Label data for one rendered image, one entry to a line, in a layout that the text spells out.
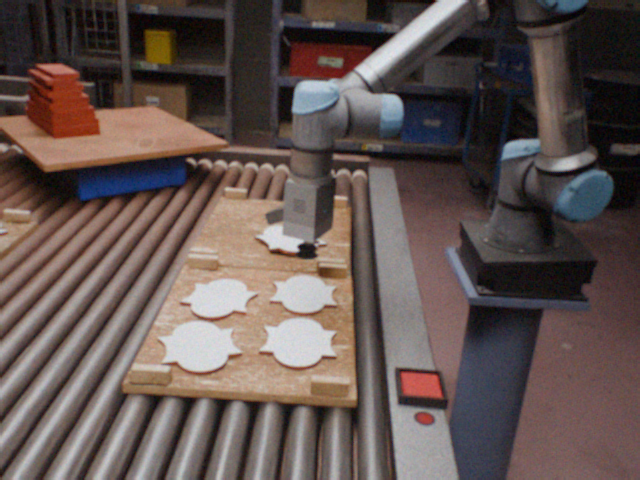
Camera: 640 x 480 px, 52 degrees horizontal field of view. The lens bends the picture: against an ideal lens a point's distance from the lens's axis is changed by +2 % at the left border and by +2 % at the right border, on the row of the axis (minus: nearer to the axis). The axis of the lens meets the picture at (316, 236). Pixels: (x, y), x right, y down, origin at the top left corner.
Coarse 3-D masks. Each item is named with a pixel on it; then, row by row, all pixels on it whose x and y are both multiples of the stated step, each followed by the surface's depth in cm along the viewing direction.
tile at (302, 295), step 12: (300, 276) 130; (276, 288) 126; (288, 288) 125; (300, 288) 125; (312, 288) 125; (324, 288) 125; (336, 288) 127; (276, 300) 120; (288, 300) 120; (300, 300) 121; (312, 300) 121; (324, 300) 121; (300, 312) 117; (312, 312) 117
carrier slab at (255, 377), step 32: (192, 288) 124; (256, 288) 126; (160, 320) 113; (192, 320) 113; (224, 320) 114; (256, 320) 115; (320, 320) 116; (352, 320) 117; (160, 352) 104; (256, 352) 105; (352, 352) 107; (128, 384) 96; (192, 384) 97; (224, 384) 97; (256, 384) 97; (288, 384) 98; (352, 384) 99
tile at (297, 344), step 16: (288, 320) 114; (304, 320) 114; (272, 336) 108; (288, 336) 109; (304, 336) 109; (320, 336) 109; (272, 352) 105; (288, 352) 104; (304, 352) 105; (320, 352) 105; (288, 368) 101; (304, 368) 101
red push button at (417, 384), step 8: (408, 376) 103; (416, 376) 103; (424, 376) 103; (432, 376) 103; (408, 384) 101; (416, 384) 101; (424, 384) 101; (432, 384) 101; (408, 392) 99; (416, 392) 99; (424, 392) 99; (432, 392) 100; (440, 392) 100
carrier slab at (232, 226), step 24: (216, 216) 159; (240, 216) 160; (264, 216) 161; (336, 216) 164; (216, 240) 146; (240, 240) 146; (336, 240) 150; (240, 264) 135; (264, 264) 136; (288, 264) 136; (312, 264) 137
